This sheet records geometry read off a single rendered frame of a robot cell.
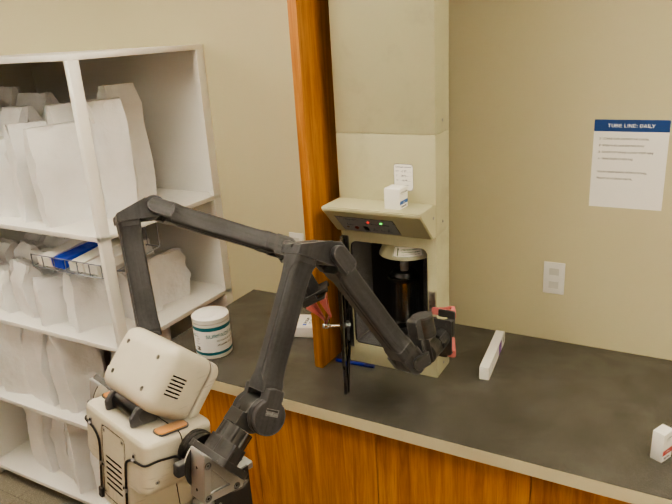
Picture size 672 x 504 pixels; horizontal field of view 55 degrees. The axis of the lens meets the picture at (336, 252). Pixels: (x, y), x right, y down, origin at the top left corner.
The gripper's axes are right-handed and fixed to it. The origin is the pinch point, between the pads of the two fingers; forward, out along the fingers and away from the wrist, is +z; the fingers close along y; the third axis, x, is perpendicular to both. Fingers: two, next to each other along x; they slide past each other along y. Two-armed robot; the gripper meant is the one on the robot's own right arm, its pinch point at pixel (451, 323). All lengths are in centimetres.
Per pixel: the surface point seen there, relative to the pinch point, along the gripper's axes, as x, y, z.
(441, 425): -1.3, -26.1, -11.7
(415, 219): 10.8, 29.4, 0.8
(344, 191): 39, 33, 12
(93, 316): 149, -23, -2
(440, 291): 8.9, 2.6, 15.1
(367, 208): 26.3, 30.9, 2.3
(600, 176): -30, 32, 55
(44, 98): 197, 59, 31
